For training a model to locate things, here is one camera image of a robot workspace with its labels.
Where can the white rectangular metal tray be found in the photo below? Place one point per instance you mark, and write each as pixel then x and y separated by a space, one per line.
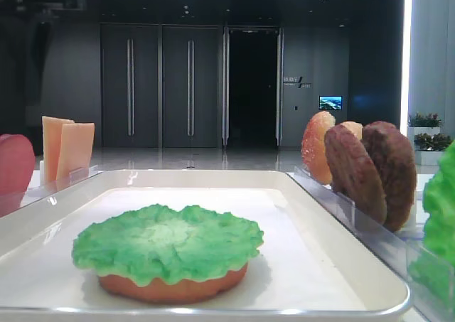
pixel 310 268

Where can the clear acrylic rack right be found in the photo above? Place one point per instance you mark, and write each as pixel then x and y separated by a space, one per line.
pixel 397 250

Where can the orange cheese slice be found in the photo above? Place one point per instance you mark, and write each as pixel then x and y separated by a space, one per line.
pixel 75 148
pixel 52 132

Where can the brown meat patty right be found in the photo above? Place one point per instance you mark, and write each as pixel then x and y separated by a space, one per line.
pixel 393 156

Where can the clear acrylic rack left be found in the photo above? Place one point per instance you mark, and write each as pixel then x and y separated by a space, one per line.
pixel 15 201

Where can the green lettuce leaf in rack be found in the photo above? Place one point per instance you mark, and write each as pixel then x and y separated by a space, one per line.
pixel 439 222

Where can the green lettuce leaf on tray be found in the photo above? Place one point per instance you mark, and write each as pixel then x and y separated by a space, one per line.
pixel 157 242

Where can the orange cheese slice right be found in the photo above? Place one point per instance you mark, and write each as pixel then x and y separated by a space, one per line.
pixel 75 148

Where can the brown meat patty left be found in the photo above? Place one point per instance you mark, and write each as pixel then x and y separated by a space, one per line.
pixel 353 172

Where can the brown meat patty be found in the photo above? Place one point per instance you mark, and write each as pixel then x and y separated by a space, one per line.
pixel 353 172
pixel 393 156

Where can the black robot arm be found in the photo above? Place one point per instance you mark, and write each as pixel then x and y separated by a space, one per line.
pixel 36 17

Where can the small wall screen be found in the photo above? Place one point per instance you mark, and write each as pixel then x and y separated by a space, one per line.
pixel 330 103

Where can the clear acrylic rack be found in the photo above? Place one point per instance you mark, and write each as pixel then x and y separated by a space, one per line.
pixel 15 201
pixel 397 250

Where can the potted plants in planter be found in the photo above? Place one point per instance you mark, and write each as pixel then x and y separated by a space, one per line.
pixel 422 128

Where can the sesame bun half right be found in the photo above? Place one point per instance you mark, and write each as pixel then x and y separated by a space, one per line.
pixel 354 127

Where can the red tomato slice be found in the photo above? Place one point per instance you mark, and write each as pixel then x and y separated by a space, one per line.
pixel 17 163

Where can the bottom bun on tray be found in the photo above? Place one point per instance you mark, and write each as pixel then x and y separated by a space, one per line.
pixel 185 291

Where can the orange cheese slice left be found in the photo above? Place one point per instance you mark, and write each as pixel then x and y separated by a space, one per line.
pixel 52 132

